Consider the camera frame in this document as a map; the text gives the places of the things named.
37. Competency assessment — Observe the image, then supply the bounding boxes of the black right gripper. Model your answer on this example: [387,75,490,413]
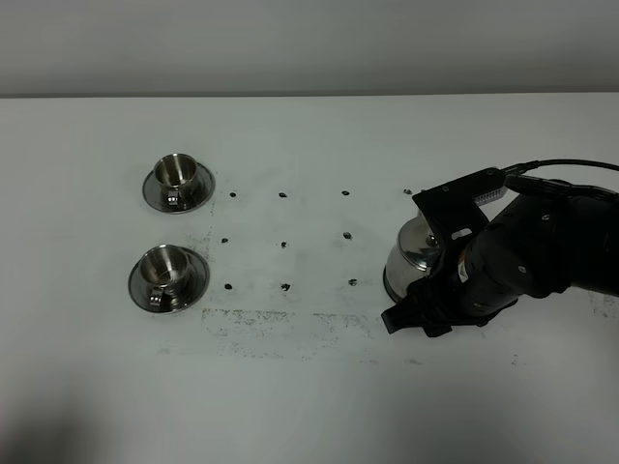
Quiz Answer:
[381,226,520,337]

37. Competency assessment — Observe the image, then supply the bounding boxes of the stainless steel teapot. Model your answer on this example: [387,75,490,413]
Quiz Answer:
[384,213,441,283]

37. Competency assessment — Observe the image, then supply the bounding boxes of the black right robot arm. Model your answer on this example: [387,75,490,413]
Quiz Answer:
[381,194,618,337]

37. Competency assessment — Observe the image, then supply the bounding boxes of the steel teapot saucer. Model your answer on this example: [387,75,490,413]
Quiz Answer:
[383,267,413,304]

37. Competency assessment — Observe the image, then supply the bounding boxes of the near steel saucer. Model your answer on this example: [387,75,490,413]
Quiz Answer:
[128,244,210,314]

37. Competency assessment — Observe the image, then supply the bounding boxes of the far steel saucer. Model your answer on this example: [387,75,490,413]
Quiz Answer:
[142,163,216,215]

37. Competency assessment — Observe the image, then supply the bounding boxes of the near steel teacup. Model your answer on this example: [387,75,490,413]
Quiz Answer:
[138,245,190,307]

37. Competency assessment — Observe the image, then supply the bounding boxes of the steel teacup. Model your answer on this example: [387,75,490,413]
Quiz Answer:
[138,245,190,307]
[153,153,199,206]

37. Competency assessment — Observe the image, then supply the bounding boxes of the far steel teacup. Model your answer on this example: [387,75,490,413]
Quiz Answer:
[153,153,199,206]

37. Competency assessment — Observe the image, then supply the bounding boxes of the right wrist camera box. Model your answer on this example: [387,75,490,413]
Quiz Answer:
[412,167,506,255]

